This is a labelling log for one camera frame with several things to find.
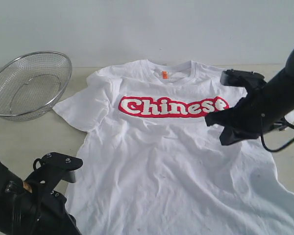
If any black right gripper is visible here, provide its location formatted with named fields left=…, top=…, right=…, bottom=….
left=205, top=93, right=284, bottom=146

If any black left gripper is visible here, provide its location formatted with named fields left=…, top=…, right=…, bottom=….
left=22, top=191, right=81, bottom=235

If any white t-shirt red logo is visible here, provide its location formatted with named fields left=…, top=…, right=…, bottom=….
left=53, top=59, right=294, bottom=235

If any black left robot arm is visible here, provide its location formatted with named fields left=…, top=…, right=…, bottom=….
left=0, top=152, right=83, bottom=235

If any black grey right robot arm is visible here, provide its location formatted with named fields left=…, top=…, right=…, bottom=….
left=205, top=49, right=294, bottom=146

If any metal mesh strainer bowl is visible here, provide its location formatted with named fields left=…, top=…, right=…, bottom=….
left=0, top=51, right=73, bottom=121

